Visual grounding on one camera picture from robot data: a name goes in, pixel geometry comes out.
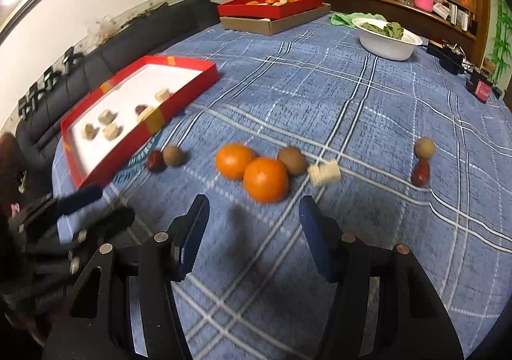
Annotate beige chunk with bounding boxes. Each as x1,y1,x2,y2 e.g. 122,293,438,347
102,122,122,141

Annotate red date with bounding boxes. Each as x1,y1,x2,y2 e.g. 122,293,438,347
146,149,167,174
135,104,148,115
411,159,430,187

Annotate orange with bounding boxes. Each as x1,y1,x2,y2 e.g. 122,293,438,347
243,157,289,204
215,143,256,180

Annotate brown round fruit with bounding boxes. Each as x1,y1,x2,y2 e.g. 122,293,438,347
162,145,187,168
277,147,308,177

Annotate black sofa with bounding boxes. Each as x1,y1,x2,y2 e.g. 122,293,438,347
1,0,220,185

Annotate white chunk in tray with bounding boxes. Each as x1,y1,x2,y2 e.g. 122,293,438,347
82,123,99,141
97,109,116,126

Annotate red tray white inside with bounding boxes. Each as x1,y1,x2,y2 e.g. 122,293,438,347
61,55,220,188

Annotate red date in tray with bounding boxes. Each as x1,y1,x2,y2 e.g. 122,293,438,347
135,104,148,115

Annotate blue plaid tablecloth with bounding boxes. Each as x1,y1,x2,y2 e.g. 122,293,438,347
57,16,511,359

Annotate white chunk on table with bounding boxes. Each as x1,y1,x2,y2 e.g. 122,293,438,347
307,160,341,187

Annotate tan round fruit right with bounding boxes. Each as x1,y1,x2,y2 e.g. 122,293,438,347
414,137,436,160

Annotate black red battery box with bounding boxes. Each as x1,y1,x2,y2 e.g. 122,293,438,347
465,68,502,103

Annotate black power adapter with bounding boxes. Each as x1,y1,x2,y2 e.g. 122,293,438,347
427,40,465,75

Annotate white bowl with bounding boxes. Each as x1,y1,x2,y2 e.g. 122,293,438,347
352,18,423,61

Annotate wooden counter shelf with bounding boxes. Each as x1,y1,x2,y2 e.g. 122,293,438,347
324,0,491,64

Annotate green leaves in bowl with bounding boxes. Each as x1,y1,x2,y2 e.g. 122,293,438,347
360,22,404,40

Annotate cardboard box lid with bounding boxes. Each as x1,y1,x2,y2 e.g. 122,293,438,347
220,3,331,37

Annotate far red tray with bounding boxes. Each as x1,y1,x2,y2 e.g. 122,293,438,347
218,0,323,19

